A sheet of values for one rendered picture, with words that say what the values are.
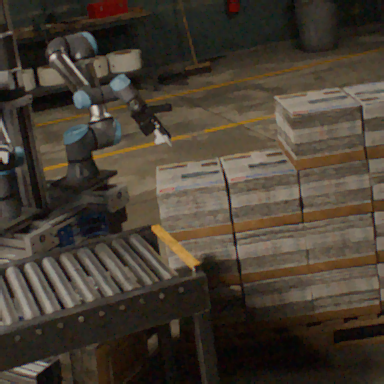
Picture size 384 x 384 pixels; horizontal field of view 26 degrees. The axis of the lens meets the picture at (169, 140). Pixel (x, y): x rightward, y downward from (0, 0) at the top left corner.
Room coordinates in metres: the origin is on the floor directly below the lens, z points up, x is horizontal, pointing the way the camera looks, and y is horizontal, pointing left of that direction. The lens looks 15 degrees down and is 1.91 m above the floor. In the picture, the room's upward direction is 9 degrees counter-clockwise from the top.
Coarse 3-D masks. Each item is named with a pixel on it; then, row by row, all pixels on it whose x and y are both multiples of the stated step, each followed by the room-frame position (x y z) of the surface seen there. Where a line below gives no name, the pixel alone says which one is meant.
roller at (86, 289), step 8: (64, 256) 2.76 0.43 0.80; (72, 256) 2.76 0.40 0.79; (64, 264) 2.71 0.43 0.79; (72, 264) 2.67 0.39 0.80; (72, 272) 2.61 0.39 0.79; (80, 272) 2.59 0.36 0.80; (72, 280) 2.59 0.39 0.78; (80, 280) 2.53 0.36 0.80; (88, 280) 2.53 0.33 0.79; (80, 288) 2.49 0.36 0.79; (88, 288) 2.45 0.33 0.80; (88, 296) 2.41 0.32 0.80; (96, 296) 2.39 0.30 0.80
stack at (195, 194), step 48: (192, 192) 3.21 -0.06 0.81; (240, 192) 3.22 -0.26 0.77; (288, 192) 3.22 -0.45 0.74; (336, 192) 3.21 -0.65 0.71; (192, 240) 3.21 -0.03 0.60; (240, 240) 3.21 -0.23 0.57; (288, 240) 3.21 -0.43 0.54; (336, 240) 3.21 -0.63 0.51; (240, 288) 3.22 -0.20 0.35; (288, 288) 3.21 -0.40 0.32; (336, 288) 3.21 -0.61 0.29; (240, 336) 3.41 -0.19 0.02; (288, 336) 3.21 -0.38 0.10
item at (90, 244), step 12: (144, 228) 2.91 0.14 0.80; (96, 240) 2.86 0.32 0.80; (108, 240) 2.85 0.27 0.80; (156, 240) 2.90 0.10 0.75; (48, 252) 2.81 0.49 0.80; (60, 252) 2.80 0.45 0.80; (72, 252) 2.80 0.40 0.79; (156, 252) 2.89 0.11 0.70; (0, 264) 2.77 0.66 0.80; (12, 264) 2.75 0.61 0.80; (24, 264) 2.75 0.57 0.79; (60, 264) 2.79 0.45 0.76; (24, 276) 2.75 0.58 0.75
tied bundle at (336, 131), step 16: (288, 112) 3.30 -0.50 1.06; (320, 112) 3.21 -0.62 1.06; (336, 112) 3.21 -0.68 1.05; (352, 112) 3.22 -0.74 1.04; (288, 128) 3.29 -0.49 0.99; (304, 128) 3.21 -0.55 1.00; (320, 128) 3.22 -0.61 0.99; (336, 128) 3.22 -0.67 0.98; (352, 128) 3.22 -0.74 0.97; (288, 144) 3.36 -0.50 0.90; (304, 144) 3.21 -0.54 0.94; (320, 144) 3.21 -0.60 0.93; (336, 144) 3.21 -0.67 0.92; (352, 144) 3.22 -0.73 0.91
